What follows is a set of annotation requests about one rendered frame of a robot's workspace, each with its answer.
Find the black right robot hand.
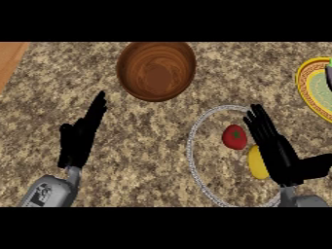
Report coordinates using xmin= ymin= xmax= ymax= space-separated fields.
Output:
xmin=243 ymin=103 xmax=332 ymax=188

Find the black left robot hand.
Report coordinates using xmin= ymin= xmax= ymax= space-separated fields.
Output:
xmin=57 ymin=89 xmax=110 ymax=169

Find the red tomato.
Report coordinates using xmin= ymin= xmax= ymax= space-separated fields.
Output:
xmin=221 ymin=124 xmax=250 ymax=151

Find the brown wooden bowl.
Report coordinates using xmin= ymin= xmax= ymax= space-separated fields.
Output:
xmin=116 ymin=41 xmax=197 ymax=103

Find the yellow lemon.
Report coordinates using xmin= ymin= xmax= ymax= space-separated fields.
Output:
xmin=247 ymin=144 xmax=272 ymax=181

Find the yellow patterned plate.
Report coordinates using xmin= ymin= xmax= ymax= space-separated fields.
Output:
xmin=296 ymin=56 xmax=332 ymax=130

